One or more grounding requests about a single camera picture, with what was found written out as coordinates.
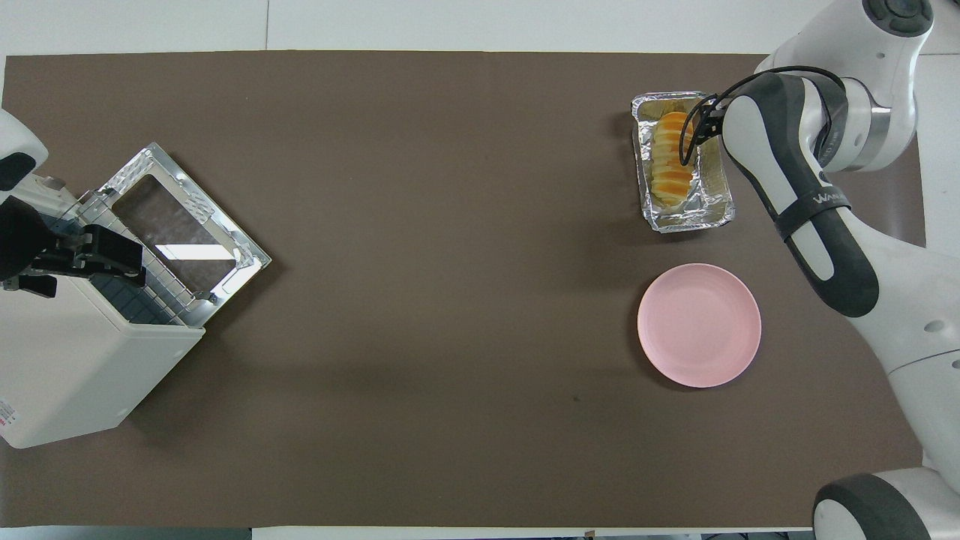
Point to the pink round plate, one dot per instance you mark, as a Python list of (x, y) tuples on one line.
[(699, 325)]

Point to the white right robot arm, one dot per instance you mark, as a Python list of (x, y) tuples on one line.
[(885, 45)]

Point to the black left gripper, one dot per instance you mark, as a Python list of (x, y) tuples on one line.
[(19, 236)]

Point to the cream toaster oven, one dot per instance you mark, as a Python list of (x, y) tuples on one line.
[(75, 367)]

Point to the golden bread loaf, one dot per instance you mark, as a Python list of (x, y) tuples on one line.
[(667, 178)]

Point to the glass oven door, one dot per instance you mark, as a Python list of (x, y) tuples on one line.
[(180, 225)]

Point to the aluminium foil tray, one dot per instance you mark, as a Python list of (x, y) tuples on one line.
[(709, 202)]

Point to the brown table mat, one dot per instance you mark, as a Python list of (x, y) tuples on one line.
[(450, 225)]

